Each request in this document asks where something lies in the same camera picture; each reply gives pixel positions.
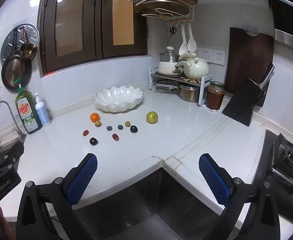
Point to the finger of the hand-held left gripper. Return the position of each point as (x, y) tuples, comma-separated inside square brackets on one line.
[(11, 155)]

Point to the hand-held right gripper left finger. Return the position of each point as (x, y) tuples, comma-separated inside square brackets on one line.
[(82, 180)]

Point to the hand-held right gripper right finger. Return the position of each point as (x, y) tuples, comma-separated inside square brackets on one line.
[(212, 177)]

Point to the dark purple plum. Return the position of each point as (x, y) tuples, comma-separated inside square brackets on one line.
[(134, 129), (93, 141)]

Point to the red date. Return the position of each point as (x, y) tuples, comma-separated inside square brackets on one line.
[(86, 133), (115, 137)]

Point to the small brown longan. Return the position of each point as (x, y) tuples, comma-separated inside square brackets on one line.
[(127, 124), (98, 124)]

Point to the orange tangerine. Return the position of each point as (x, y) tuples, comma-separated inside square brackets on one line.
[(95, 117)]

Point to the green apple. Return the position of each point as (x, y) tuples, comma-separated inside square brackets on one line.
[(152, 117)]

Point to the white scalloped bowl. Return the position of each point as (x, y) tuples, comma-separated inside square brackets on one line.
[(117, 100)]

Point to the metal faucet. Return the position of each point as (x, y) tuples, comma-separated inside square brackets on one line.
[(11, 120)]

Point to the green dish soap bottle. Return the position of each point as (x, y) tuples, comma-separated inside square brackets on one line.
[(27, 112)]

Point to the white pump bottle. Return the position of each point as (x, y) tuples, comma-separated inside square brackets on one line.
[(42, 112)]

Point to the gas stove burner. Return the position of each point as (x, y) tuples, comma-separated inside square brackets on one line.
[(283, 160)]

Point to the brown perforated pan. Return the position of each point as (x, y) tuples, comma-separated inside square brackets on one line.
[(12, 72)]

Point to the glass jar of red sauce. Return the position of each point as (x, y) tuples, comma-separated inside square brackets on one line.
[(215, 98)]

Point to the black knife block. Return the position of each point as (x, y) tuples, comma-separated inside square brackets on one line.
[(243, 102)]

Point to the stainless steel pot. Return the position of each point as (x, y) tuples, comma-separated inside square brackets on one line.
[(188, 93)]

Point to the white and grey shelf rack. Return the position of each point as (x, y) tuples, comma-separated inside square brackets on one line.
[(203, 90)]

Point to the dried nuts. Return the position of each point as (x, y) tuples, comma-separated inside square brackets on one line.
[(190, 79)]

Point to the metal pan lid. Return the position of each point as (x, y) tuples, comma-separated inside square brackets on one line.
[(166, 86)]

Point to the copper ladle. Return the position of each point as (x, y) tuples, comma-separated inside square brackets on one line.
[(27, 51)]

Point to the round metal steamer plate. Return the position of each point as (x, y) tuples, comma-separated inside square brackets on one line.
[(10, 38)]

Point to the white pot with glass lid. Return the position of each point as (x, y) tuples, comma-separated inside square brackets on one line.
[(167, 66)]

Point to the dark brown cutting board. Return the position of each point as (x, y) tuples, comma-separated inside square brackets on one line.
[(248, 60)]

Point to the white spoon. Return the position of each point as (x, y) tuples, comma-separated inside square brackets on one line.
[(183, 46)]

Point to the brown framed window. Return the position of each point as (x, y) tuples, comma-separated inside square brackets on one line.
[(69, 25)]

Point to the black scissors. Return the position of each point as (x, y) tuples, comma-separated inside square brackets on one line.
[(172, 31)]

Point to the white wall socket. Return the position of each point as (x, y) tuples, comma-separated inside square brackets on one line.
[(204, 55), (218, 57)]

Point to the white wall hook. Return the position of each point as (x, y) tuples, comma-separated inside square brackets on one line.
[(251, 30)]

